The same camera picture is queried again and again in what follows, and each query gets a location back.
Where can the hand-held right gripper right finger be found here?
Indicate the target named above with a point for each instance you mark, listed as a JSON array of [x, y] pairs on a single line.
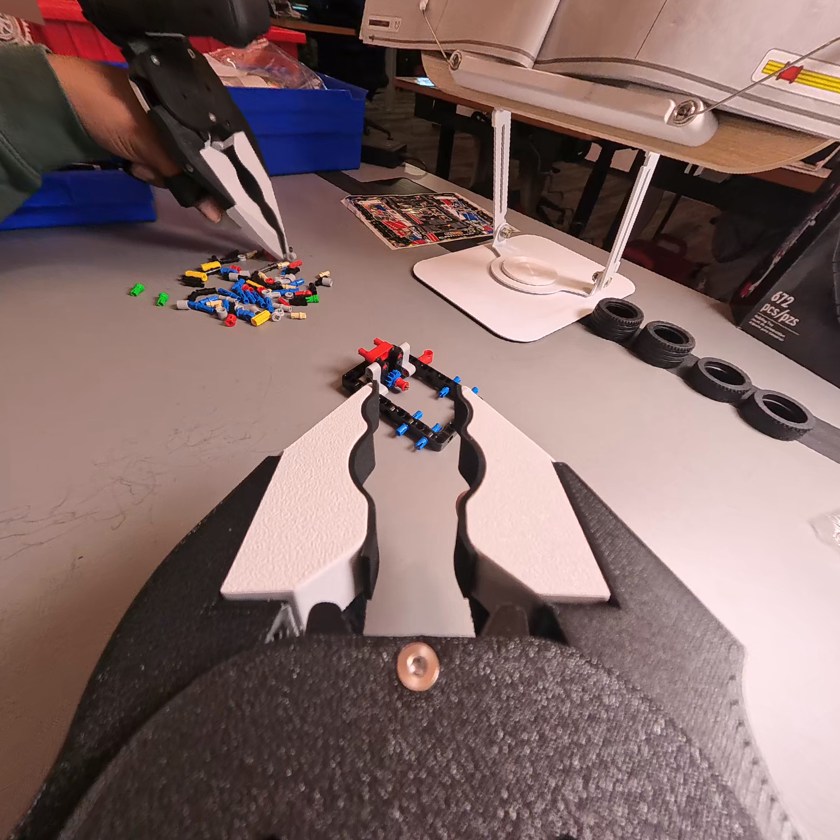
[[525, 512]]

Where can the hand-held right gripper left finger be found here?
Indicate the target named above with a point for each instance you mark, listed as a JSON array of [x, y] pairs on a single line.
[[308, 499]]

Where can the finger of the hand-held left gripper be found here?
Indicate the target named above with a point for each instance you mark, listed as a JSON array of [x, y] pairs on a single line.
[[256, 164], [226, 187]]

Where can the pile of small lego pieces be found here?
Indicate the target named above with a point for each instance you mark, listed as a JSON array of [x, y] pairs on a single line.
[[259, 295]]

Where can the person's left forearm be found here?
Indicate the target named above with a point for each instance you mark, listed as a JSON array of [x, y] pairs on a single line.
[[23, 118]]

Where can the black lego tyre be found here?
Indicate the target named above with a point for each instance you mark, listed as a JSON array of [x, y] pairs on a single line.
[[705, 384], [761, 420], [615, 320], [664, 344]]

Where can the black lego box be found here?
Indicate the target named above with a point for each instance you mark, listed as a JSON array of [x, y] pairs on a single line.
[[800, 295]]

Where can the person's left hand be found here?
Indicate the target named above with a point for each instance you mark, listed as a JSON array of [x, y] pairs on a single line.
[[111, 111]]

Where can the blue plastic bin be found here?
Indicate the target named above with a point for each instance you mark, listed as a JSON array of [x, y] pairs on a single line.
[[79, 200], [302, 131]]

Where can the plastic bags in bin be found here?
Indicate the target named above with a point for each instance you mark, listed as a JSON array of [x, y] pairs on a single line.
[[269, 65]]

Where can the red plastic bin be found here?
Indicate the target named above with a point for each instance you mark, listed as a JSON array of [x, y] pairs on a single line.
[[72, 29]]

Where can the black power adapter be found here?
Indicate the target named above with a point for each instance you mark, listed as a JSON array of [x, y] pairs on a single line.
[[384, 155]]

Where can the white book stand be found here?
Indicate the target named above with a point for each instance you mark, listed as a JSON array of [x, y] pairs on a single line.
[[472, 282]]

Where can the clear plastic bag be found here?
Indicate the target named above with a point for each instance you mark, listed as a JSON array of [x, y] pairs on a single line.
[[829, 529]]

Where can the open instruction booklet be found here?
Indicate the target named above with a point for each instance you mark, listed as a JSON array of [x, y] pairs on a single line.
[[623, 33]]

